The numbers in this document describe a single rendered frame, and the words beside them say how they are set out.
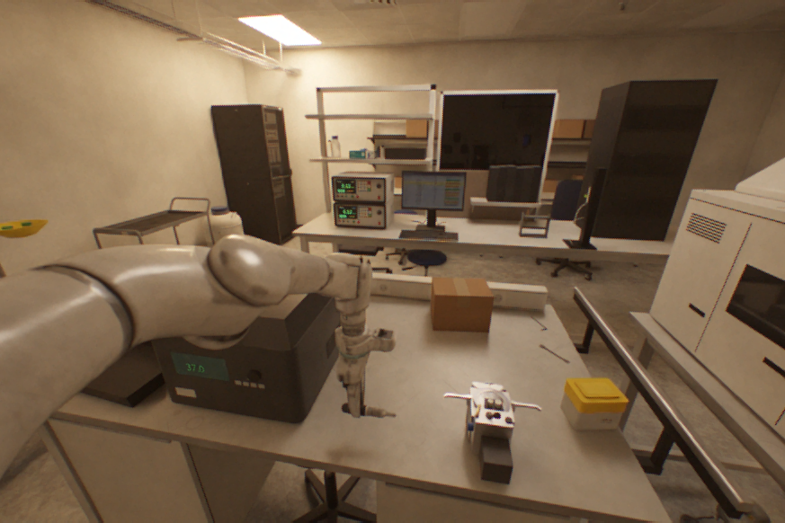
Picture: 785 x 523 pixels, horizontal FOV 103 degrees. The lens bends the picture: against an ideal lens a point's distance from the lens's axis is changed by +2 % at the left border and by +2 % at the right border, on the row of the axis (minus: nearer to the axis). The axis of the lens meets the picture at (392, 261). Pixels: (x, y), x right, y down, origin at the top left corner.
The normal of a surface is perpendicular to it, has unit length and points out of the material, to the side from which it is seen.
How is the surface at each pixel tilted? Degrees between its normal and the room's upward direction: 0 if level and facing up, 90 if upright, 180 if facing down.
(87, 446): 90
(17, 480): 0
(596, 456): 0
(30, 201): 90
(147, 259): 40
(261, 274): 49
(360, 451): 0
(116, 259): 29
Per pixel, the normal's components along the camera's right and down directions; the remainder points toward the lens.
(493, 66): -0.18, 0.36
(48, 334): 0.87, -0.47
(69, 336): 0.97, -0.25
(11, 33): 0.98, 0.07
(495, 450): 0.00, -0.93
